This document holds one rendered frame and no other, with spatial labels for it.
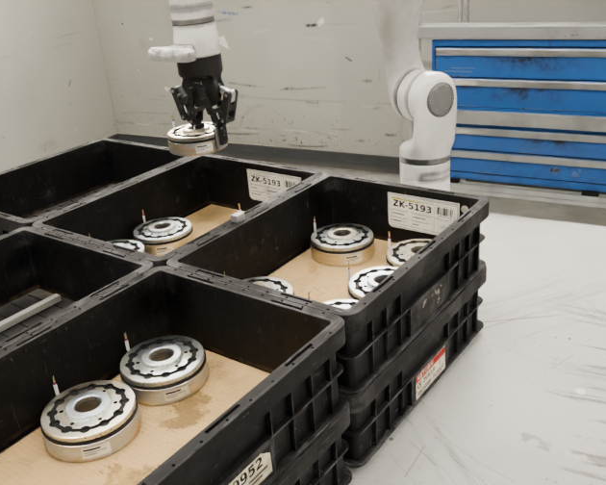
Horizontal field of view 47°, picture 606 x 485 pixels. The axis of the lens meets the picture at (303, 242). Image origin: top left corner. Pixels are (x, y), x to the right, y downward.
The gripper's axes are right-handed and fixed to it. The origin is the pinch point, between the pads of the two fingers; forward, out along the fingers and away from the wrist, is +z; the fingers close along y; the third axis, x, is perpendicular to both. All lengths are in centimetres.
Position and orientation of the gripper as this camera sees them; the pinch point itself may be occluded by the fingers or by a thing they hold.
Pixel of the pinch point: (210, 136)
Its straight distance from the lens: 124.6
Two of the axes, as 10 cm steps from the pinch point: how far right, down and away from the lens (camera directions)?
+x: -5.7, 3.9, -7.3
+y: -8.2, -1.7, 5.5
